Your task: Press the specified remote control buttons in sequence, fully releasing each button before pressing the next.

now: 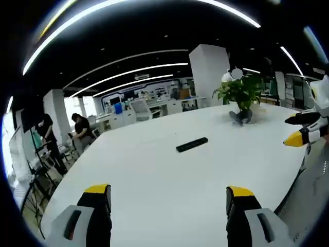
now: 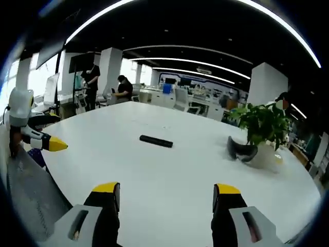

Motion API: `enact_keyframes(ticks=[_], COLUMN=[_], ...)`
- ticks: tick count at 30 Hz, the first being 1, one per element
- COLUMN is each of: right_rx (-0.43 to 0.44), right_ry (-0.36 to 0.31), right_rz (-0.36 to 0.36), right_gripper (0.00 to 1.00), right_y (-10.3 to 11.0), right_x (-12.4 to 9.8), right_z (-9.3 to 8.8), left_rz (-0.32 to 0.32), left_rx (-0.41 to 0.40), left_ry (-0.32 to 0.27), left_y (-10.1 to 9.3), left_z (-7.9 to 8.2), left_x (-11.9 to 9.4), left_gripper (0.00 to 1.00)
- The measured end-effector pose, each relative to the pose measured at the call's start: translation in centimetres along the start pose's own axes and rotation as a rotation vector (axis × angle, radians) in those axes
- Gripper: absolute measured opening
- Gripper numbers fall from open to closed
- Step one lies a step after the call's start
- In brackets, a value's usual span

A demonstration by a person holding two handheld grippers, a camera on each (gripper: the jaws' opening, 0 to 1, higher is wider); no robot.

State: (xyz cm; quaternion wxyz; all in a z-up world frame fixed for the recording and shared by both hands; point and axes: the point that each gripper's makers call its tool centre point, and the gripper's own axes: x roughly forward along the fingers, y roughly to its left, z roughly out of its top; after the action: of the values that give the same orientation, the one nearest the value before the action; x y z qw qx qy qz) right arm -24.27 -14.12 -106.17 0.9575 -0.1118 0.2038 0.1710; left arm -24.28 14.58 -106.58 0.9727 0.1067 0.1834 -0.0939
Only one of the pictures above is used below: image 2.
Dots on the blue box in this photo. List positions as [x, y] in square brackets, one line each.
[167, 89]

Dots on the long ceiling light strip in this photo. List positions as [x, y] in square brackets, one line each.
[282, 20]

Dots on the black headset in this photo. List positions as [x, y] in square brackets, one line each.
[240, 151]

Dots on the white office chair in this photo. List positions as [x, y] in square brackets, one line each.
[181, 99]

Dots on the grey perforated chair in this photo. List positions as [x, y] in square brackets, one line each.
[33, 190]

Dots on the black tripod stand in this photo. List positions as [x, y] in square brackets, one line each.
[58, 85]

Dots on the green potted plant white pot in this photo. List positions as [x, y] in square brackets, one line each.
[262, 123]

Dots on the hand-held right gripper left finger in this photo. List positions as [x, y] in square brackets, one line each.
[77, 231]

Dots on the white monitor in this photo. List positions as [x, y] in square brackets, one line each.
[51, 87]

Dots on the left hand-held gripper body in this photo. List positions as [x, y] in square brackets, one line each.
[20, 105]

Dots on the black remote control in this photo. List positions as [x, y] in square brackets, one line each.
[156, 141]

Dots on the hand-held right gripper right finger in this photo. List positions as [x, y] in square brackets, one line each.
[239, 218]

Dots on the black screen on stand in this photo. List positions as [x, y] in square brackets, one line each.
[78, 60]

